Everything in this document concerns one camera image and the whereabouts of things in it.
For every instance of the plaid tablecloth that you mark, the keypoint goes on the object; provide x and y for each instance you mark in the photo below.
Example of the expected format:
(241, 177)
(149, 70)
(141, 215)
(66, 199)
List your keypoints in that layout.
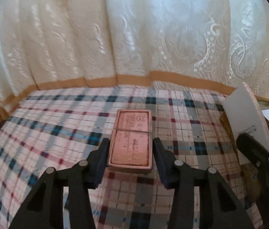
(59, 128)

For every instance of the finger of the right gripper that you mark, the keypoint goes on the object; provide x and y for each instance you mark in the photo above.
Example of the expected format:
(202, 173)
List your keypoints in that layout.
(256, 154)

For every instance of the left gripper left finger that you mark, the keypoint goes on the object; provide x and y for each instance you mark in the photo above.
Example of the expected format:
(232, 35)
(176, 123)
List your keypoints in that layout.
(43, 206)

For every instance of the white patterned cardboard box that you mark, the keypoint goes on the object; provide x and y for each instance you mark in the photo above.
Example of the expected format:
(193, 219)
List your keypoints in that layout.
(245, 115)

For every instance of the gold metal tin tray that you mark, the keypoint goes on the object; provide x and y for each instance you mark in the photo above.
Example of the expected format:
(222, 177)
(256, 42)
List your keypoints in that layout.
(254, 183)

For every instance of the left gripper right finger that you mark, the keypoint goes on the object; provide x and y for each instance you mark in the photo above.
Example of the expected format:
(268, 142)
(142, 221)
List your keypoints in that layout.
(219, 206)

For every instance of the pink box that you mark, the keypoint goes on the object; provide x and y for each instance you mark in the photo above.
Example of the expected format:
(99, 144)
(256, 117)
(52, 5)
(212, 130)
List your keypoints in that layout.
(131, 146)

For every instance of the cream lace curtain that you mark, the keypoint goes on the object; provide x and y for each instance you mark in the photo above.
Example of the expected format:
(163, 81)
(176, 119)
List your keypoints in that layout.
(166, 44)

